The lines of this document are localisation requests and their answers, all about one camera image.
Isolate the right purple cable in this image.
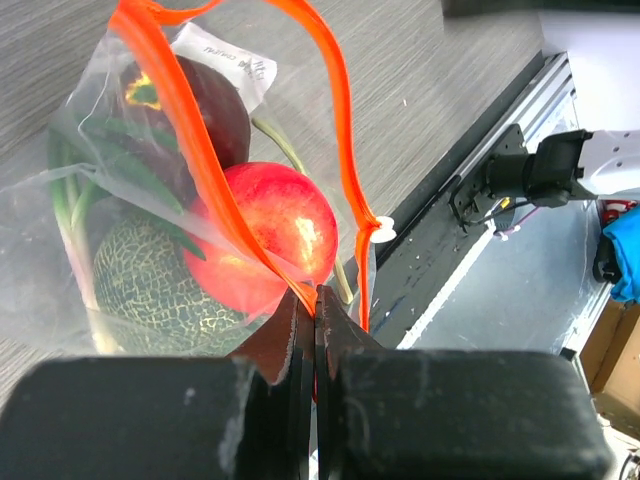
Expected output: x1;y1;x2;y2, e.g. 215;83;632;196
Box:
494;204;544;241

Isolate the green onion toy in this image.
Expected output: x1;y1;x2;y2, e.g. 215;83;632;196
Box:
48;118;228;354

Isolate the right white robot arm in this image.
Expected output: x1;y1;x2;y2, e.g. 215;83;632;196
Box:
484;129;639;208

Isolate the clear zip top bag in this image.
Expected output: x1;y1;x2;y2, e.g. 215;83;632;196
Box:
1;1;395;355

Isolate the red pomegranate toy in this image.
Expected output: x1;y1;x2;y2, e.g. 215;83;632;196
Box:
184;162;339;317

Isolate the blue glove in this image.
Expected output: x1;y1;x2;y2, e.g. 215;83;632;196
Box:
592;205;639;303

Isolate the cardboard box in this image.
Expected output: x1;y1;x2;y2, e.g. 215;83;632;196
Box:
580;300;639;439

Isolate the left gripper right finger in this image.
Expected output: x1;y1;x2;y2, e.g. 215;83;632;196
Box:
315;286;613;479

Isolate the green melon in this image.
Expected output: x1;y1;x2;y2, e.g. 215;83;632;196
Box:
92;117;356;356

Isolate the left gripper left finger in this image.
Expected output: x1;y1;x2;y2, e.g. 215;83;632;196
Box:
1;293;310;479

